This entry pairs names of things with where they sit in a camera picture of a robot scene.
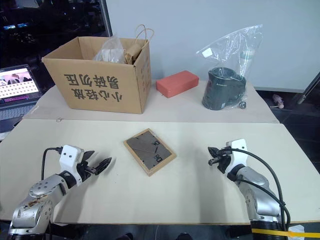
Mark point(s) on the grey metal stand leg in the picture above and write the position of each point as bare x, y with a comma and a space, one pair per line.
310, 87

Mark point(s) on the printed cardboard box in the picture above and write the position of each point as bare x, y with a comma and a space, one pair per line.
100, 85

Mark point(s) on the dark rounded shape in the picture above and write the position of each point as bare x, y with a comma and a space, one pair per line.
183, 236

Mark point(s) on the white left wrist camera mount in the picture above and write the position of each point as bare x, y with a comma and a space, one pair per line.
70, 156

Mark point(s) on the red rectangular block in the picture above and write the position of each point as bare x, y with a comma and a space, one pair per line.
176, 83

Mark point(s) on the wooden picture frame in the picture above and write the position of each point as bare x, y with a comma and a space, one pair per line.
150, 152

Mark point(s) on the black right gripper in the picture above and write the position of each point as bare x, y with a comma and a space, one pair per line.
224, 161

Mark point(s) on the grey metal post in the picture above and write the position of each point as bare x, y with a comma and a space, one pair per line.
107, 17

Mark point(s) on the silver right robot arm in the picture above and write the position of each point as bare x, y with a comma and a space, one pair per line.
257, 190

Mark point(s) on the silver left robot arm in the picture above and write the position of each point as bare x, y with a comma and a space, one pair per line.
37, 200

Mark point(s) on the black cylindrical container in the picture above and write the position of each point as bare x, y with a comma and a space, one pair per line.
220, 90

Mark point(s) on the laptop computer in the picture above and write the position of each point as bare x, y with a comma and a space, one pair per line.
17, 90

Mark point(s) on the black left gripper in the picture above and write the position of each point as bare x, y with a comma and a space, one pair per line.
83, 171

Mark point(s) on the large clear zip bag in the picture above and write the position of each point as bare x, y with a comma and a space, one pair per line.
232, 47

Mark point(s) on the crumpled clear plastic bag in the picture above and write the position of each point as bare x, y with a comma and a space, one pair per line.
110, 51

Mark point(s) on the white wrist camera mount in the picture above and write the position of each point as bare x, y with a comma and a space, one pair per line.
237, 152
70, 156

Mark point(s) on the white crumpled scrap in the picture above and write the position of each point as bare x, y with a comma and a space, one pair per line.
297, 229

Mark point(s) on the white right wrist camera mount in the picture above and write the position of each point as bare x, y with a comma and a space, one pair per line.
237, 152

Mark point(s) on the small black white part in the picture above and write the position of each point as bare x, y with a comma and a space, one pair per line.
243, 105

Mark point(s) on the pink object on floor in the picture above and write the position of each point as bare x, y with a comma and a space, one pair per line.
278, 101

